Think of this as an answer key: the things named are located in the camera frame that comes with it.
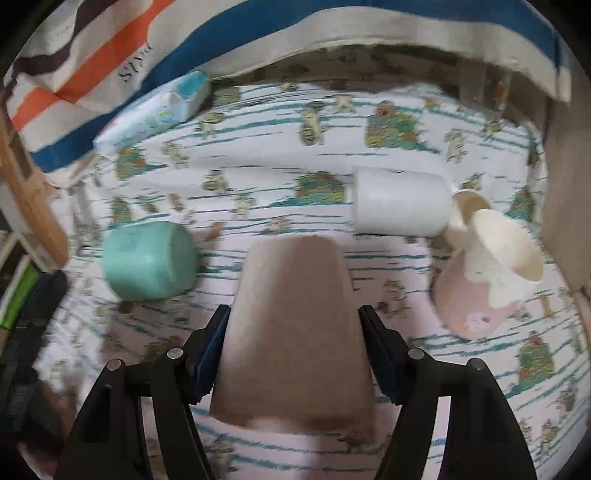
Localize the pink white drip mug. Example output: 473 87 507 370
433 209 544 340

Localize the striped Paris cloth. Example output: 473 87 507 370
3 1 571 173

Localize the white cylindrical cup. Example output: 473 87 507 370
353 167 453 237

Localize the beige brown cup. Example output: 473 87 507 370
209 235 374 433

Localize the wooden curved shelf unit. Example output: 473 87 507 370
542 59 590 327

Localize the cat print bed sheet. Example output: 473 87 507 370
37 83 590 479

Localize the wet wipes pack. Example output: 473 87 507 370
93 71 211 158

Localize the teal green cup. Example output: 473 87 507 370
102 221 198 301

